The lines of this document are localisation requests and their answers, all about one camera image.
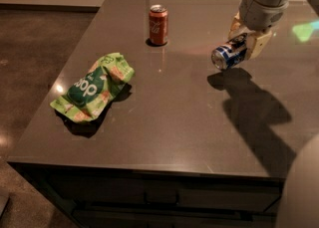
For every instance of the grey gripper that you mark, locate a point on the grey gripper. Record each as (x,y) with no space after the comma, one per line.
(260,15)

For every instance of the blue pepsi can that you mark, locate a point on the blue pepsi can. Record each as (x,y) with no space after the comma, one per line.
(230,53)

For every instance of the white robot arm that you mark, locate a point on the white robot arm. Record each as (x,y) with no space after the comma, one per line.
(299,204)

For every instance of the red coca-cola can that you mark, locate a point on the red coca-cola can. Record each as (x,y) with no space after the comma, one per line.
(158,28)

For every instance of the green snack bag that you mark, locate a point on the green snack bag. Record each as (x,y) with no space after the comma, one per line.
(85,99)

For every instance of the dark cabinet drawer front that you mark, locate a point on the dark cabinet drawer front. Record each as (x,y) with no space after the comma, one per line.
(179,193)

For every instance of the dark drawer handle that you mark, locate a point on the dark drawer handle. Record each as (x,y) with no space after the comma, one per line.
(161,197)

